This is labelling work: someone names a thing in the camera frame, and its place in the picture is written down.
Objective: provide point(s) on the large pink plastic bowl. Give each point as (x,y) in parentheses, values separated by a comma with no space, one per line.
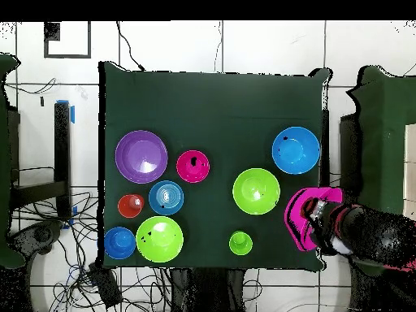
(293,209)

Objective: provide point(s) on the black square floor frame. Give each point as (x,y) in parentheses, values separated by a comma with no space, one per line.
(45,39)

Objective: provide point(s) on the black pedestal leg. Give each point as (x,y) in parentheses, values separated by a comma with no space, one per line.
(35,237)

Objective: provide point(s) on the blue straight-sided bowl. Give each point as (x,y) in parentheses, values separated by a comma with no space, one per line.
(166,198)

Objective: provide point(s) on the black metal stand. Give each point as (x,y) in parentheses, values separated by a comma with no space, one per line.
(62,146)

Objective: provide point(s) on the green plastic cup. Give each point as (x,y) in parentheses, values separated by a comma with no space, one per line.
(240,243)

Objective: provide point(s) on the dark green tablecloth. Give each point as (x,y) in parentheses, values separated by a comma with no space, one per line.
(211,110)

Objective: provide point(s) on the small crimson plastic bowl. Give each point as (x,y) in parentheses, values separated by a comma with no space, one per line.
(193,170)

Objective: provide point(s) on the green plastic bowl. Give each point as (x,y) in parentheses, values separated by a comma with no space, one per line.
(159,240)
(256,191)

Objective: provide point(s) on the neighbouring green covered table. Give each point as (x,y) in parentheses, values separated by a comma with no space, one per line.
(383,146)
(5,195)

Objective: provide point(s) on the white box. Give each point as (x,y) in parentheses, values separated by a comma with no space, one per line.
(410,169)

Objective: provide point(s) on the small dark blue bowl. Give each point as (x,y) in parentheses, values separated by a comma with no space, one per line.
(119,243)

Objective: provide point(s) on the large light blue bowl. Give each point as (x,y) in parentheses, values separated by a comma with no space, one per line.
(295,151)

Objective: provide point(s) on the wide purple plastic bowl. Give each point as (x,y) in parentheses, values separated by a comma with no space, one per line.
(141,156)

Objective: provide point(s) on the orange plastic cup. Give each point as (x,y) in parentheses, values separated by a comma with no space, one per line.
(130,206)

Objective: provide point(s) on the black power box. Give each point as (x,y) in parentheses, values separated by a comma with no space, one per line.
(107,286)

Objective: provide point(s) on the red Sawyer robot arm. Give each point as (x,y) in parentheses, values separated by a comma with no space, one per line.
(373,234)

